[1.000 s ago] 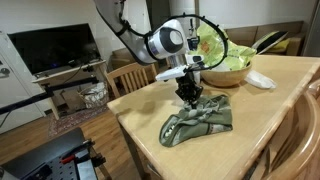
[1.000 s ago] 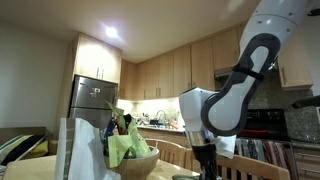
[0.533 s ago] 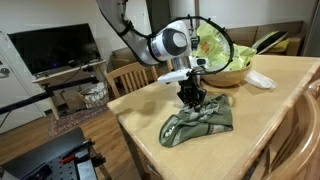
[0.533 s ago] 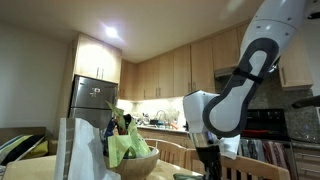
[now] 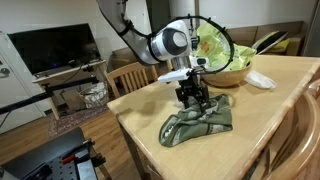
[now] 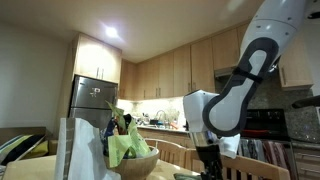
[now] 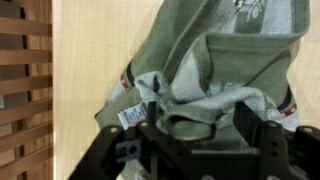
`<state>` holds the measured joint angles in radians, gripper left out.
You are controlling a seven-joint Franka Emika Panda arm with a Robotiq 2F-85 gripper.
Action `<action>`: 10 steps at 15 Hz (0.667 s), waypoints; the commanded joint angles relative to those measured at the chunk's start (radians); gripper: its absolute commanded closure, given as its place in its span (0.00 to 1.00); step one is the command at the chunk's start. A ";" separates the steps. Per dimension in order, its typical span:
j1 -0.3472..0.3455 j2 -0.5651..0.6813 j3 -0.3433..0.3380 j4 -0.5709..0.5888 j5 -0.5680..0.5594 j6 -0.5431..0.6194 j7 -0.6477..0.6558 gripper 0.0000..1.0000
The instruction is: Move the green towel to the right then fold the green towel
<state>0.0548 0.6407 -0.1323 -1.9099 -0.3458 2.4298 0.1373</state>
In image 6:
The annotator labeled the stainless steel fridge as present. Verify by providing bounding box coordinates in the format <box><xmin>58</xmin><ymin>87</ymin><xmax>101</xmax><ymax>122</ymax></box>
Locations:
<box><xmin>68</xmin><ymin>74</ymin><xmax>120</xmax><ymax>131</ymax></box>

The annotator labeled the black kitchen stove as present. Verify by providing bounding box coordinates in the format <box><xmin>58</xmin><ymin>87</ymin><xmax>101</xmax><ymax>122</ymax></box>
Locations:
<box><xmin>238</xmin><ymin>108</ymin><xmax>295</xmax><ymax>180</ymax></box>

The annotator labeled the white standing paper packet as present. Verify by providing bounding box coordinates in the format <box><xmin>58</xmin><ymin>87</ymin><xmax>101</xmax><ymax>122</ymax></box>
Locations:
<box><xmin>54</xmin><ymin>117</ymin><xmax>123</xmax><ymax>180</ymax></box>

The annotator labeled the brown wooden sofa bench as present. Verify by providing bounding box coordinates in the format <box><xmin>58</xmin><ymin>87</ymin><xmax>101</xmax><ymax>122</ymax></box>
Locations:
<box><xmin>0</xmin><ymin>126</ymin><xmax>59</xmax><ymax>158</ymax></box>

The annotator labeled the curved metal kitchen faucet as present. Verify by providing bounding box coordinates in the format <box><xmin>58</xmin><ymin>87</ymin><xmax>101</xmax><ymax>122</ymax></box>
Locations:
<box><xmin>154</xmin><ymin>109</ymin><xmax>168</xmax><ymax>126</ymax></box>

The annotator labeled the green patterned kitchen towel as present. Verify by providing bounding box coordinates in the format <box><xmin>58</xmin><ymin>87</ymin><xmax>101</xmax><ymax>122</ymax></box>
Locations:
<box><xmin>173</xmin><ymin>172</ymin><xmax>205</xmax><ymax>180</ymax></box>

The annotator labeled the steel range hood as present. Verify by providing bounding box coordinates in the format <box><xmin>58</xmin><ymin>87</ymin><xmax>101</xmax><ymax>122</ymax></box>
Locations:
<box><xmin>214</xmin><ymin>65</ymin><xmax>239</xmax><ymax>79</ymax></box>

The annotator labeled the curved-back wooden chair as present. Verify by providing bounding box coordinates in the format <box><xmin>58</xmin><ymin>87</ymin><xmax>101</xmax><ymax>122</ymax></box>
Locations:
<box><xmin>144</xmin><ymin>138</ymin><xmax>188</xmax><ymax>168</ymax></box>

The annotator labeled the grey hanging dish towel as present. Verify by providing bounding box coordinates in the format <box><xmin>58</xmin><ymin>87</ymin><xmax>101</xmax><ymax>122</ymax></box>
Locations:
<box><xmin>239</xmin><ymin>138</ymin><xmax>265</xmax><ymax>162</ymax></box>

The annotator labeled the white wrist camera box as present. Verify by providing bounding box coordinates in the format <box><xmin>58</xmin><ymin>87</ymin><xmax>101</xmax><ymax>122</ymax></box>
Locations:
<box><xmin>218</xmin><ymin>133</ymin><xmax>242</xmax><ymax>160</ymax></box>

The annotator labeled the wooden drawer cabinet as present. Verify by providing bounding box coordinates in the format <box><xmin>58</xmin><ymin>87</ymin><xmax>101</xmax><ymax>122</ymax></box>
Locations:
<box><xmin>293</xmin><ymin>146</ymin><xmax>320</xmax><ymax>180</ymax></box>

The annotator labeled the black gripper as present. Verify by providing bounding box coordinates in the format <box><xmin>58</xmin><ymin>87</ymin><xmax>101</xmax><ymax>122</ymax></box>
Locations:
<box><xmin>194</xmin><ymin>143</ymin><xmax>225</xmax><ymax>180</ymax></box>

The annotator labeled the light green snack bag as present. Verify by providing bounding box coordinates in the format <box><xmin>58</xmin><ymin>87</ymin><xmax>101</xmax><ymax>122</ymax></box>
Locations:
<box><xmin>105</xmin><ymin>100</ymin><xmax>153</xmax><ymax>169</ymax></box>

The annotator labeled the striped green black pillow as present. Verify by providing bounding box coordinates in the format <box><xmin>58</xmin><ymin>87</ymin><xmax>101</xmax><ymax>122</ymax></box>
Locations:
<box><xmin>0</xmin><ymin>133</ymin><xmax>47</xmax><ymax>166</ymax></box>

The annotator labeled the dark blue snack bag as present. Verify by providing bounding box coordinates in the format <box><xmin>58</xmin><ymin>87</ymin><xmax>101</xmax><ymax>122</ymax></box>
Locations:
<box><xmin>101</xmin><ymin>114</ymin><xmax>134</xmax><ymax>158</ymax></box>

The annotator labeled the wooden kitchen counter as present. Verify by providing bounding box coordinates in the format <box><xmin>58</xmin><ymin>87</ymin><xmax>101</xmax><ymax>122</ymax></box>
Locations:
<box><xmin>136</xmin><ymin>124</ymin><xmax>194</xmax><ymax>148</ymax></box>

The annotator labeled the round wooden bowl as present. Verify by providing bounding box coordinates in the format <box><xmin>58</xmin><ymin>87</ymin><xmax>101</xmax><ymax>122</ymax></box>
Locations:
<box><xmin>103</xmin><ymin>146</ymin><xmax>161</xmax><ymax>180</ymax></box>

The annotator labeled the yellow pillow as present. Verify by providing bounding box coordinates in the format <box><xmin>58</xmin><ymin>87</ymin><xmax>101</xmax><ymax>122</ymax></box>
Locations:
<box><xmin>23</xmin><ymin>139</ymin><xmax>50</xmax><ymax>159</ymax></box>

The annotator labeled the light wooden cabinet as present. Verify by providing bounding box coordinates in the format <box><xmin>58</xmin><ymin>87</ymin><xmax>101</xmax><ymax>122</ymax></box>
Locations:
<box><xmin>73</xmin><ymin>33</ymin><xmax>123</xmax><ymax>84</ymax></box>
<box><xmin>119</xmin><ymin>23</ymin><xmax>314</xmax><ymax>101</ymax></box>

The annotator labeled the wooden chair back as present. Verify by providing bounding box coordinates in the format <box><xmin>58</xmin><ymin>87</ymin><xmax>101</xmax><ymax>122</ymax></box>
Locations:
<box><xmin>184</xmin><ymin>148</ymin><xmax>292</xmax><ymax>180</ymax></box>

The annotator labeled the round ceiling light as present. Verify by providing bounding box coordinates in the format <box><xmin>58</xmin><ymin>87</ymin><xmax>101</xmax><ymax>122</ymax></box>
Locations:
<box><xmin>104</xmin><ymin>25</ymin><xmax>120</xmax><ymax>39</ymax></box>

